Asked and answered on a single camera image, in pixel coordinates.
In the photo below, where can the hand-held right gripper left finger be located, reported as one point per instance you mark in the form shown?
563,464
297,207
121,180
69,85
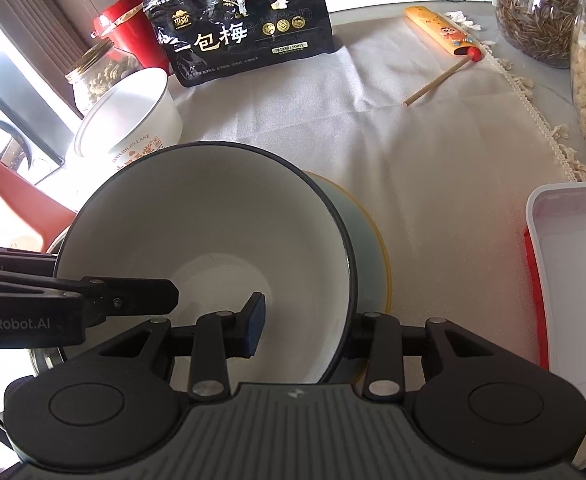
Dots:
255,325

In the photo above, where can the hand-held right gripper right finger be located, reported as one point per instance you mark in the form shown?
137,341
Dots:
385,340

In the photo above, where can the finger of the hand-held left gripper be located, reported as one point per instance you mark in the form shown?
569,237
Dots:
13,258
133,292

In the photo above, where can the stainless steel bowl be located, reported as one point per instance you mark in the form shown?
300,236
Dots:
48,360

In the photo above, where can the white bowl with yellow rim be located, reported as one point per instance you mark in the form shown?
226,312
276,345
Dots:
385,260

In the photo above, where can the blue enamel bowl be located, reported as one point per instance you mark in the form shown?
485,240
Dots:
198,240

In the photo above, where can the white tall printed bowl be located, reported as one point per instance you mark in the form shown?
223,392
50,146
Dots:
128,110

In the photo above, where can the red foil tray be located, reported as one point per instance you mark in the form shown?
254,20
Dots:
573,270

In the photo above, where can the orange plastic chair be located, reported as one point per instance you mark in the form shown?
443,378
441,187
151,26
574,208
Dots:
23,200

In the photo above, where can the white washing machine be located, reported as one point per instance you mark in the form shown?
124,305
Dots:
3,130

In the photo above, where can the beige fringed tablecloth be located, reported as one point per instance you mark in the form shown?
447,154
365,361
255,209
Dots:
423,185

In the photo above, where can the glass jar with gold lid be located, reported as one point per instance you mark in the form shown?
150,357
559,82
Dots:
98,77

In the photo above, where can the wooden chopstick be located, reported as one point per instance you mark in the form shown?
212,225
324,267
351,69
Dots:
433,85

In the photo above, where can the black snack bag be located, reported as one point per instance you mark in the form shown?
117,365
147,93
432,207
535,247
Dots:
253,10

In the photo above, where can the orange chopstick case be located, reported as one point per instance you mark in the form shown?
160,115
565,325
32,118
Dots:
438,30

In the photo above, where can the glass jar of sunflower seeds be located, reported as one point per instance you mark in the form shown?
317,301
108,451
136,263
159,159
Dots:
538,15

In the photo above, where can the red pedestal bin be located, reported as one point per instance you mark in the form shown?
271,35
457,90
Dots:
128,20

